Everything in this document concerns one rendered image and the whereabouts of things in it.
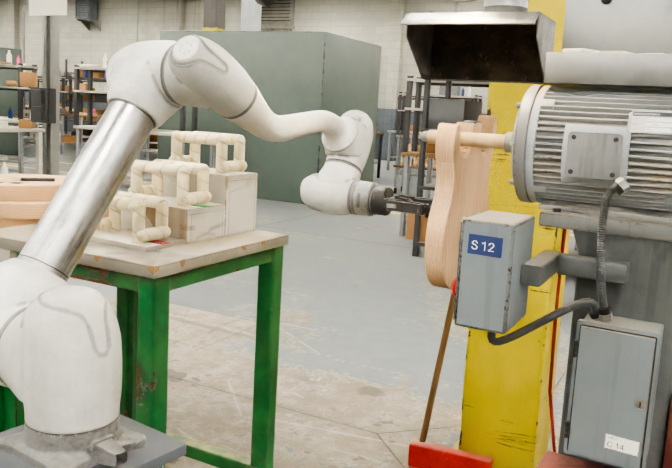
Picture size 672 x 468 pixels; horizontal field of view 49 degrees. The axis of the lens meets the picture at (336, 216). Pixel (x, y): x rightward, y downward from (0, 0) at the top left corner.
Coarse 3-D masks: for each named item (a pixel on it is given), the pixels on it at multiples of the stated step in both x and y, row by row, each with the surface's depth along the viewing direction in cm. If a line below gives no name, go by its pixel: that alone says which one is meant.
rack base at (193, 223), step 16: (176, 208) 192; (192, 208) 193; (208, 208) 198; (224, 208) 204; (128, 224) 202; (176, 224) 193; (192, 224) 193; (208, 224) 199; (224, 224) 205; (192, 240) 194
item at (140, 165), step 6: (138, 162) 201; (144, 162) 200; (150, 162) 199; (156, 162) 199; (138, 168) 201; (144, 168) 200; (150, 168) 199; (156, 168) 197; (162, 168) 196; (168, 168) 195; (174, 168) 194; (180, 168) 194; (186, 168) 194; (168, 174) 196; (174, 174) 195
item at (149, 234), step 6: (150, 228) 185; (156, 228) 186; (162, 228) 188; (168, 228) 189; (138, 234) 181; (144, 234) 182; (150, 234) 183; (156, 234) 185; (162, 234) 187; (168, 234) 189; (138, 240) 182; (144, 240) 182; (150, 240) 185
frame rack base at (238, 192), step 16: (176, 176) 212; (192, 176) 209; (224, 176) 204; (240, 176) 209; (256, 176) 215; (176, 192) 213; (224, 192) 204; (240, 192) 210; (256, 192) 216; (240, 208) 210; (240, 224) 211
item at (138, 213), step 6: (132, 210) 182; (138, 210) 181; (144, 210) 182; (132, 216) 182; (138, 216) 181; (144, 216) 182; (132, 222) 182; (138, 222) 181; (144, 222) 182; (132, 228) 182; (138, 228) 182; (144, 228) 183; (132, 234) 182; (132, 240) 183
